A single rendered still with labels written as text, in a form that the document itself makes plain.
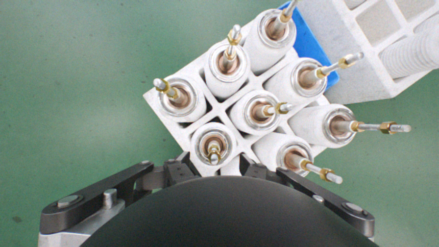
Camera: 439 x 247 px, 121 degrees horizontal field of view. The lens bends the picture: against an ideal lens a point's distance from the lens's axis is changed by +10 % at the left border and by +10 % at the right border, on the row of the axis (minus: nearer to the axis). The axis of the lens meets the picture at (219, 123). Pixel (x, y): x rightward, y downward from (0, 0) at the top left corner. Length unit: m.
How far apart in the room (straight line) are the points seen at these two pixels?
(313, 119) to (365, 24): 0.42
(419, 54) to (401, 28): 0.12
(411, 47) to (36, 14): 1.15
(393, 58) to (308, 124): 0.31
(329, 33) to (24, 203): 1.20
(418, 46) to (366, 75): 0.09
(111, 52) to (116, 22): 0.12
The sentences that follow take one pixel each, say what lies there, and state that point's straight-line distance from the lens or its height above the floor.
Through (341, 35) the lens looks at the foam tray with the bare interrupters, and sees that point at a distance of 0.56.
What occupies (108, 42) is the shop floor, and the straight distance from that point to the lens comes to 0.70.
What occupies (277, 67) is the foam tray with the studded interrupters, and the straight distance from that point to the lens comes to 0.38.
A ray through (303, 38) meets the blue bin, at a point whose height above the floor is 0.09.
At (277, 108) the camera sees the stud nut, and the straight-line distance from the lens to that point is 0.19.
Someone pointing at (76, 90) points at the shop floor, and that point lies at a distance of 0.72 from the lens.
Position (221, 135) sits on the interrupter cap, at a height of 0.25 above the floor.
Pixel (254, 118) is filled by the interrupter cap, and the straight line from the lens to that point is 0.25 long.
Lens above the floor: 0.49
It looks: 87 degrees down
